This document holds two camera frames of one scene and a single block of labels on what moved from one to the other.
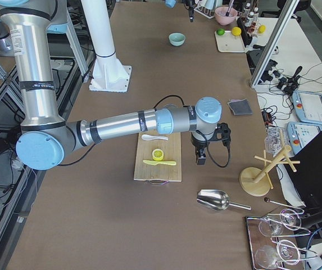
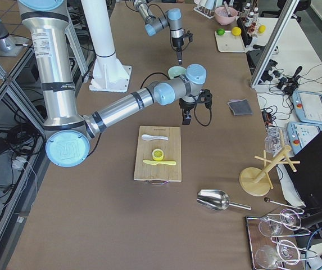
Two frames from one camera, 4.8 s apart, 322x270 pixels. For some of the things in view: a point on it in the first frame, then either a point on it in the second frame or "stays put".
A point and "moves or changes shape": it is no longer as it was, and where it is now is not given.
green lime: [220, 32] stays put
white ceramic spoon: [146, 137] stays put
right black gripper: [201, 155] → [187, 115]
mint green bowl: [176, 39] moves or changes shape
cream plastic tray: [228, 43] stays put
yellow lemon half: [157, 154] stays put
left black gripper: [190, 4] → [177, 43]
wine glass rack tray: [268, 251] stays put
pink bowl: [220, 13] stays put
